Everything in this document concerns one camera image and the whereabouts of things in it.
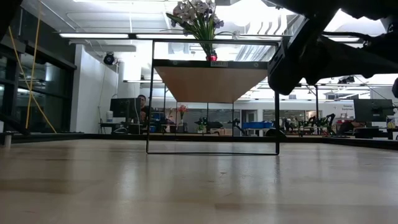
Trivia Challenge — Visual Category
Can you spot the black computer monitor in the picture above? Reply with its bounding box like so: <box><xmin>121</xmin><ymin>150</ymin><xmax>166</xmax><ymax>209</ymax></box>
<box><xmin>109</xmin><ymin>97</ymin><xmax>143</xmax><ymax>119</ymax></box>
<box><xmin>353</xmin><ymin>98</ymin><xmax>396</xmax><ymax>123</ymax></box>

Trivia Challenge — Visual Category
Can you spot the black metal frame shelf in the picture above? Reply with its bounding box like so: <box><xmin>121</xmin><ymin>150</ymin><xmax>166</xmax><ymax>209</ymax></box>
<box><xmin>146</xmin><ymin>39</ymin><xmax>280</xmax><ymax>156</ymax></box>

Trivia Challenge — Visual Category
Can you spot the black background station frame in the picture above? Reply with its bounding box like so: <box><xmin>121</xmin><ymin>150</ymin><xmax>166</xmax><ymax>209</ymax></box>
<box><xmin>298</xmin><ymin>83</ymin><xmax>320</xmax><ymax>135</ymax></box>

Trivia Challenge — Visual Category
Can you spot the yellow reel cord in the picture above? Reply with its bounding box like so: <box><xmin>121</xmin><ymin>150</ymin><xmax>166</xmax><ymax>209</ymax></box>
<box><xmin>7</xmin><ymin>26</ymin><xmax>58</xmax><ymax>134</ymax></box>

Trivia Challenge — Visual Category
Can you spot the person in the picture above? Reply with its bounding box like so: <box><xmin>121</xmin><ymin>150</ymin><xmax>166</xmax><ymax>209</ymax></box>
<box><xmin>338</xmin><ymin>120</ymin><xmax>366</xmax><ymax>135</ymax></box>
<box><xmin>137</xmin><ymin>94</ymin><xmax>149</xmax><ymax>124</ymax></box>

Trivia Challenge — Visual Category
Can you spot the thin black overhead cable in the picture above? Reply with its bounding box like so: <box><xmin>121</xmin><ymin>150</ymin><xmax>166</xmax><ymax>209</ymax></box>
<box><xmin>353</xmin><ymin>74</ymin><xmax>381</xmax><ymax>101</ymax></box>

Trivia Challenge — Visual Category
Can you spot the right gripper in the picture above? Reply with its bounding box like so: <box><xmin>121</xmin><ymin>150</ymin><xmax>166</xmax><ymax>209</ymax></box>
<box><xmin>267</xmin><ymin>17</ymin><xmax>313</xmax><ymax>96</ymax></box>

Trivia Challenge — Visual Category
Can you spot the dark office desk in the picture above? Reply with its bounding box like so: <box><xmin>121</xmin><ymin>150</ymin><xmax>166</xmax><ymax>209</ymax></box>
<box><xmin>353</xmin><ymin>126</ymin><xmax>398</xmax><ymax>140</ymax></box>
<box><xmin>99</xmin><ymin>122</ymin><xmax>147</xmax><ymax>135</ymax></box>

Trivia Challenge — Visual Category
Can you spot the yellow hanging cord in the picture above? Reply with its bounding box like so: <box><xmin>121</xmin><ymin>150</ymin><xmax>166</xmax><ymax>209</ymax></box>
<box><xmin>24</xmin><ymin>0</ymin><xmax>43</xmax><ymax>133</ymax></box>

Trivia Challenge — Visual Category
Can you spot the pink flower bouquet vase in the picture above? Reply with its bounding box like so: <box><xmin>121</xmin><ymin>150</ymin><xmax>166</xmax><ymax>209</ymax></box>
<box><xmin>177</xmin><ymin>104</ymin><xmax>189</xmax><ymax>126</ymax></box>

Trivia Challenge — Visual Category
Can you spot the silver spiral ventilation duct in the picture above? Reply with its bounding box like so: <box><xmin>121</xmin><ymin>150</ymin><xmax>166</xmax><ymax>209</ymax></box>
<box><xmin>278</xmin><ymin>9</ymin><xmax>308</xmax><ymax>43</ymax></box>

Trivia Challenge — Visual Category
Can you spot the blue plastic bin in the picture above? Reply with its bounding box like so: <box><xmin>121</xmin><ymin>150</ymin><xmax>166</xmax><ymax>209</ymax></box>
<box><xmin>241</xmin><ymin>121</ymin><xmax>275</xmax><ymax>130</ymax></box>

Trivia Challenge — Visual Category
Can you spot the black metal table frame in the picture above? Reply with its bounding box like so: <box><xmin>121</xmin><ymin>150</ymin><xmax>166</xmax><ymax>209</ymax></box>
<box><xmin>0</xmin><ymin>132</ymin><xmax>398</xmax><ymax>151</ymax></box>

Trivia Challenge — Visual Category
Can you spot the black cable reel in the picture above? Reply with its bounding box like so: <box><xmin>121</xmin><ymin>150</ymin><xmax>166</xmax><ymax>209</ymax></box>
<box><xmin>103</xmin><ymin>52</ymin><xmax>116</xmax><ymax>66</ymax></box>
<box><xmin>337</xmin><ymin>75</ymin><xmax>356</xmax><ymax>85</ymax></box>

